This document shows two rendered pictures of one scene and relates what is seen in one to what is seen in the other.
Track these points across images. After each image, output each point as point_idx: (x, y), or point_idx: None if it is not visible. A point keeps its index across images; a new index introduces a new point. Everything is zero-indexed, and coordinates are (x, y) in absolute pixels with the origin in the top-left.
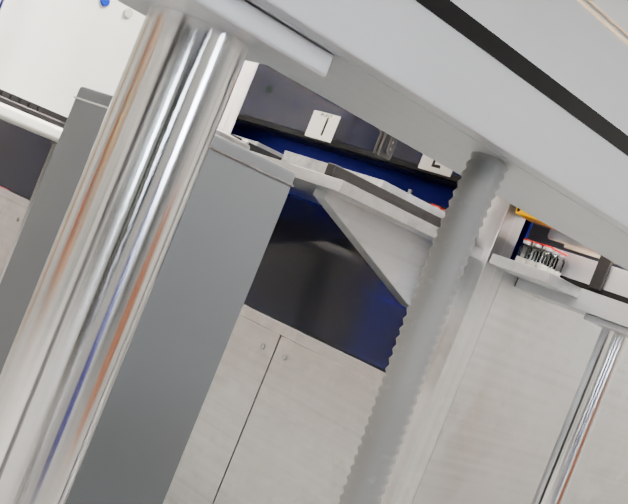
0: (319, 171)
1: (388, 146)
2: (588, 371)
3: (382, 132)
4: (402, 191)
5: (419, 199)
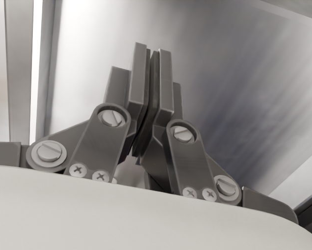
0: None
1: (109, 78)
2: None
3: (160, 106)
4: (34, 26)
5: (31, 92)
